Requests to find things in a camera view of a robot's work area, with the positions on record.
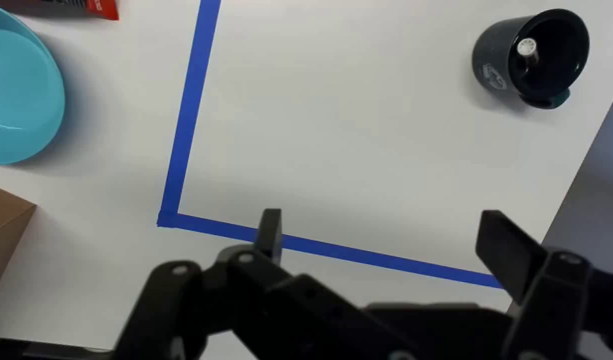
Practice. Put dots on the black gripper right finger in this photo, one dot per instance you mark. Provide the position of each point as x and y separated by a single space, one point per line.
513 252

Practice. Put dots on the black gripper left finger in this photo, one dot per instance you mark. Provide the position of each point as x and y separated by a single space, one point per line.
269 232

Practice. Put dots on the blue tape line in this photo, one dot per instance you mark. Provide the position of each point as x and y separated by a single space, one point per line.
187 113

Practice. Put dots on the dark speckled enamel mug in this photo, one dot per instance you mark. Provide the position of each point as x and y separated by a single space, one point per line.
493 53

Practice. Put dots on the brown cardboard box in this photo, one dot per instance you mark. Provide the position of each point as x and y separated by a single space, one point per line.
3 232

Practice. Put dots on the red snack packet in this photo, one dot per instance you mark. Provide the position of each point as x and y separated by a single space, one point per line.
98 8

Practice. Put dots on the teal plastic bowl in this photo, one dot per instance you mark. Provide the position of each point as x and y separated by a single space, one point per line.
19 92

